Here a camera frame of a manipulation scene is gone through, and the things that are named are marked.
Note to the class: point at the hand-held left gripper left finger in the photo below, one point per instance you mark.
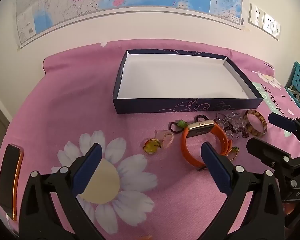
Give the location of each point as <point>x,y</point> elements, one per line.
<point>90,165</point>

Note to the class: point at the navy cardboard box tray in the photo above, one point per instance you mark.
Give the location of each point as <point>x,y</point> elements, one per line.
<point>177,80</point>

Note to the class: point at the person's right hand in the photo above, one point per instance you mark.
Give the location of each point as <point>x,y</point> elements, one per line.
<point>288,208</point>

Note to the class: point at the pink flower print blanket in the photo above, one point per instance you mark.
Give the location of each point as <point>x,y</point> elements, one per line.
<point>65,92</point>

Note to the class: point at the white wall outlet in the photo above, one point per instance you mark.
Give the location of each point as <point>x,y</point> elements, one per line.
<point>256,15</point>
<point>276,30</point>
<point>268,22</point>

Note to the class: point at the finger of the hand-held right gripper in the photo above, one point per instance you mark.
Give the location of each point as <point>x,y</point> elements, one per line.
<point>281,122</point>
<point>262,150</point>

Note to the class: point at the tortoiseshell bangle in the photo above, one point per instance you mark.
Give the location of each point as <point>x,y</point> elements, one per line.
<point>260,125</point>

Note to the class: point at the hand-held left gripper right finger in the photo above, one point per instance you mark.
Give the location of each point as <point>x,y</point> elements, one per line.
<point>215,165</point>

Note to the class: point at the phone with orange case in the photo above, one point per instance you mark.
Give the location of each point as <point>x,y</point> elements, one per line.
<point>8,175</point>

